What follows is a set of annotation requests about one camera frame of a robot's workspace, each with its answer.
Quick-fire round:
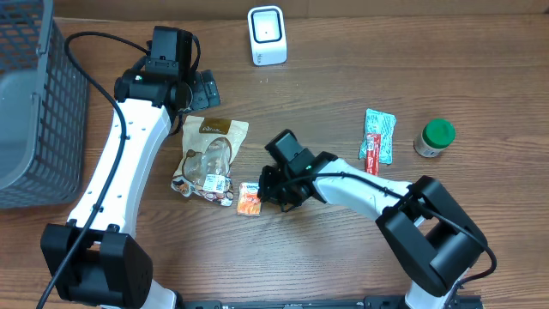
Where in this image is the red snack bar wrapper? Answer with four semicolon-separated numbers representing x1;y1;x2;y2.
365;133;382;176

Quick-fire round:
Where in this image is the green lid jar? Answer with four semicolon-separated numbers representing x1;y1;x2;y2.
413;118;455;158

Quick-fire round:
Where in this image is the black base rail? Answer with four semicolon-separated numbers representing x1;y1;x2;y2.
179;294;484;309

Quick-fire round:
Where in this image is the orange snack packet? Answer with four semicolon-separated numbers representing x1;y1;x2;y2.
237;182;262;216

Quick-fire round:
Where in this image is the brown Pantree snack pouch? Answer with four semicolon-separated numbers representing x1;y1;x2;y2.
171;116;249;207

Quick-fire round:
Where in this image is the grey plastic mesh basket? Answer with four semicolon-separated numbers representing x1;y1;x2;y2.
1;0;90;209

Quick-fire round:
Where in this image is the light green packet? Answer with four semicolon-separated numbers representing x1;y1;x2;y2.
359;109;396;165

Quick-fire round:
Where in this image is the white barcode scanner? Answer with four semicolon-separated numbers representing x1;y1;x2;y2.
247;5;287;66

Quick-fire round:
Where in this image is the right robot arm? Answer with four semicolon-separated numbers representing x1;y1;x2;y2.
258;130;497;308

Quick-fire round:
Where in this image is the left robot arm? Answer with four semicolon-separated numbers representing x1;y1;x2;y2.
40;26;220;308

